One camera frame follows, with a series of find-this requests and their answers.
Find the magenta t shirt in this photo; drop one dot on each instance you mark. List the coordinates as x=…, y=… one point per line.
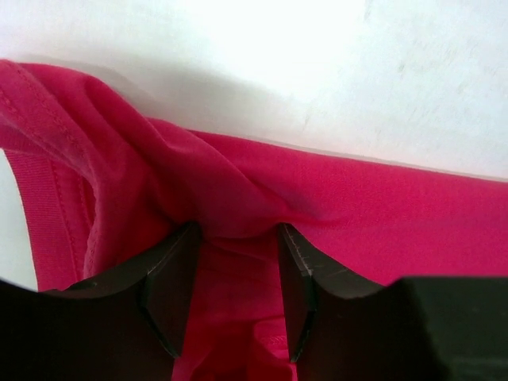
x=100, y=183

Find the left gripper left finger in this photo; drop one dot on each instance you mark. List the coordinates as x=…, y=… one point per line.
x=127, y=323

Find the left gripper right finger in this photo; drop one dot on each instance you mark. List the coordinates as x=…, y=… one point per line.
x=342, y=326

